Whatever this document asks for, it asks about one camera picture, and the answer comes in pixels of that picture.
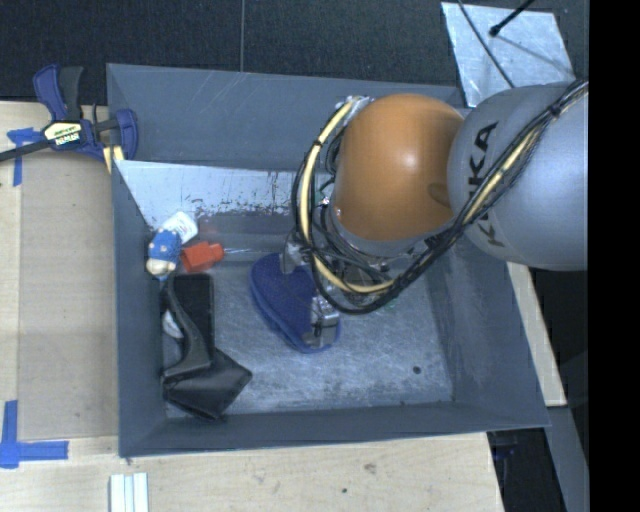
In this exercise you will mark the red block with cap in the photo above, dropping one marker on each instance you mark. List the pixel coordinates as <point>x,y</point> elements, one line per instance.
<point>200,256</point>

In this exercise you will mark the black folded pouch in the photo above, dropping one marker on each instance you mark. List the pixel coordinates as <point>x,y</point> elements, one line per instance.
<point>210,385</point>

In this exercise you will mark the pale brown flat board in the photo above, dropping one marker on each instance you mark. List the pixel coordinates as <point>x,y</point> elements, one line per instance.
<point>65,310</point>

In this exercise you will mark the blue toy figure with stars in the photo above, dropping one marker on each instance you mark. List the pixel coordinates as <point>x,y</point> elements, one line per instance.
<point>165,250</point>

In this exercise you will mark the blue oval flat pad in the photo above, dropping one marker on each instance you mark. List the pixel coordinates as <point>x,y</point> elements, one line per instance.
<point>280,295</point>

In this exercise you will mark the white tube with red print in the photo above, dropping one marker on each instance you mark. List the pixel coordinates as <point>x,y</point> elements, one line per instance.
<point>182,224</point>

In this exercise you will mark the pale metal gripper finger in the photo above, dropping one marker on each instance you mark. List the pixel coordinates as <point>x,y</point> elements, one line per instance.
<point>292,257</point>
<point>324,322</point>

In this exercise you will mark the grey metal bin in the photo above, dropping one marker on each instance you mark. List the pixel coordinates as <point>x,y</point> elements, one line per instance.
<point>360,370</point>

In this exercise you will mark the small white object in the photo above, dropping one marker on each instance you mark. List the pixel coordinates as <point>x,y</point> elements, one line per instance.
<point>172,325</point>

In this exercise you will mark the black flat box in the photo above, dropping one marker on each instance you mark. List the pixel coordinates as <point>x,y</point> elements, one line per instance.
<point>196,305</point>

